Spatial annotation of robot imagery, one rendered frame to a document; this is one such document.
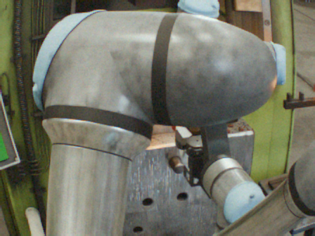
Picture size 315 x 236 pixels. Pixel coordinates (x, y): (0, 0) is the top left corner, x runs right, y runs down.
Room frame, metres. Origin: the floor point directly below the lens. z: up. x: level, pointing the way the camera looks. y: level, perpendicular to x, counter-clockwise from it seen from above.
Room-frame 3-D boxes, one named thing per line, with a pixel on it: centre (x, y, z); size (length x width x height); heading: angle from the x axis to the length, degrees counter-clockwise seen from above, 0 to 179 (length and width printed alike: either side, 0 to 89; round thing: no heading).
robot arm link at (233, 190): (0.80, -0.14, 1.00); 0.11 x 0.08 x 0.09; 16
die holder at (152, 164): (1.47, 0.02, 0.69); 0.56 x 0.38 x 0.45; 16
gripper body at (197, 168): (0.95, -0.10, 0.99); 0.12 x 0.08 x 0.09; 16
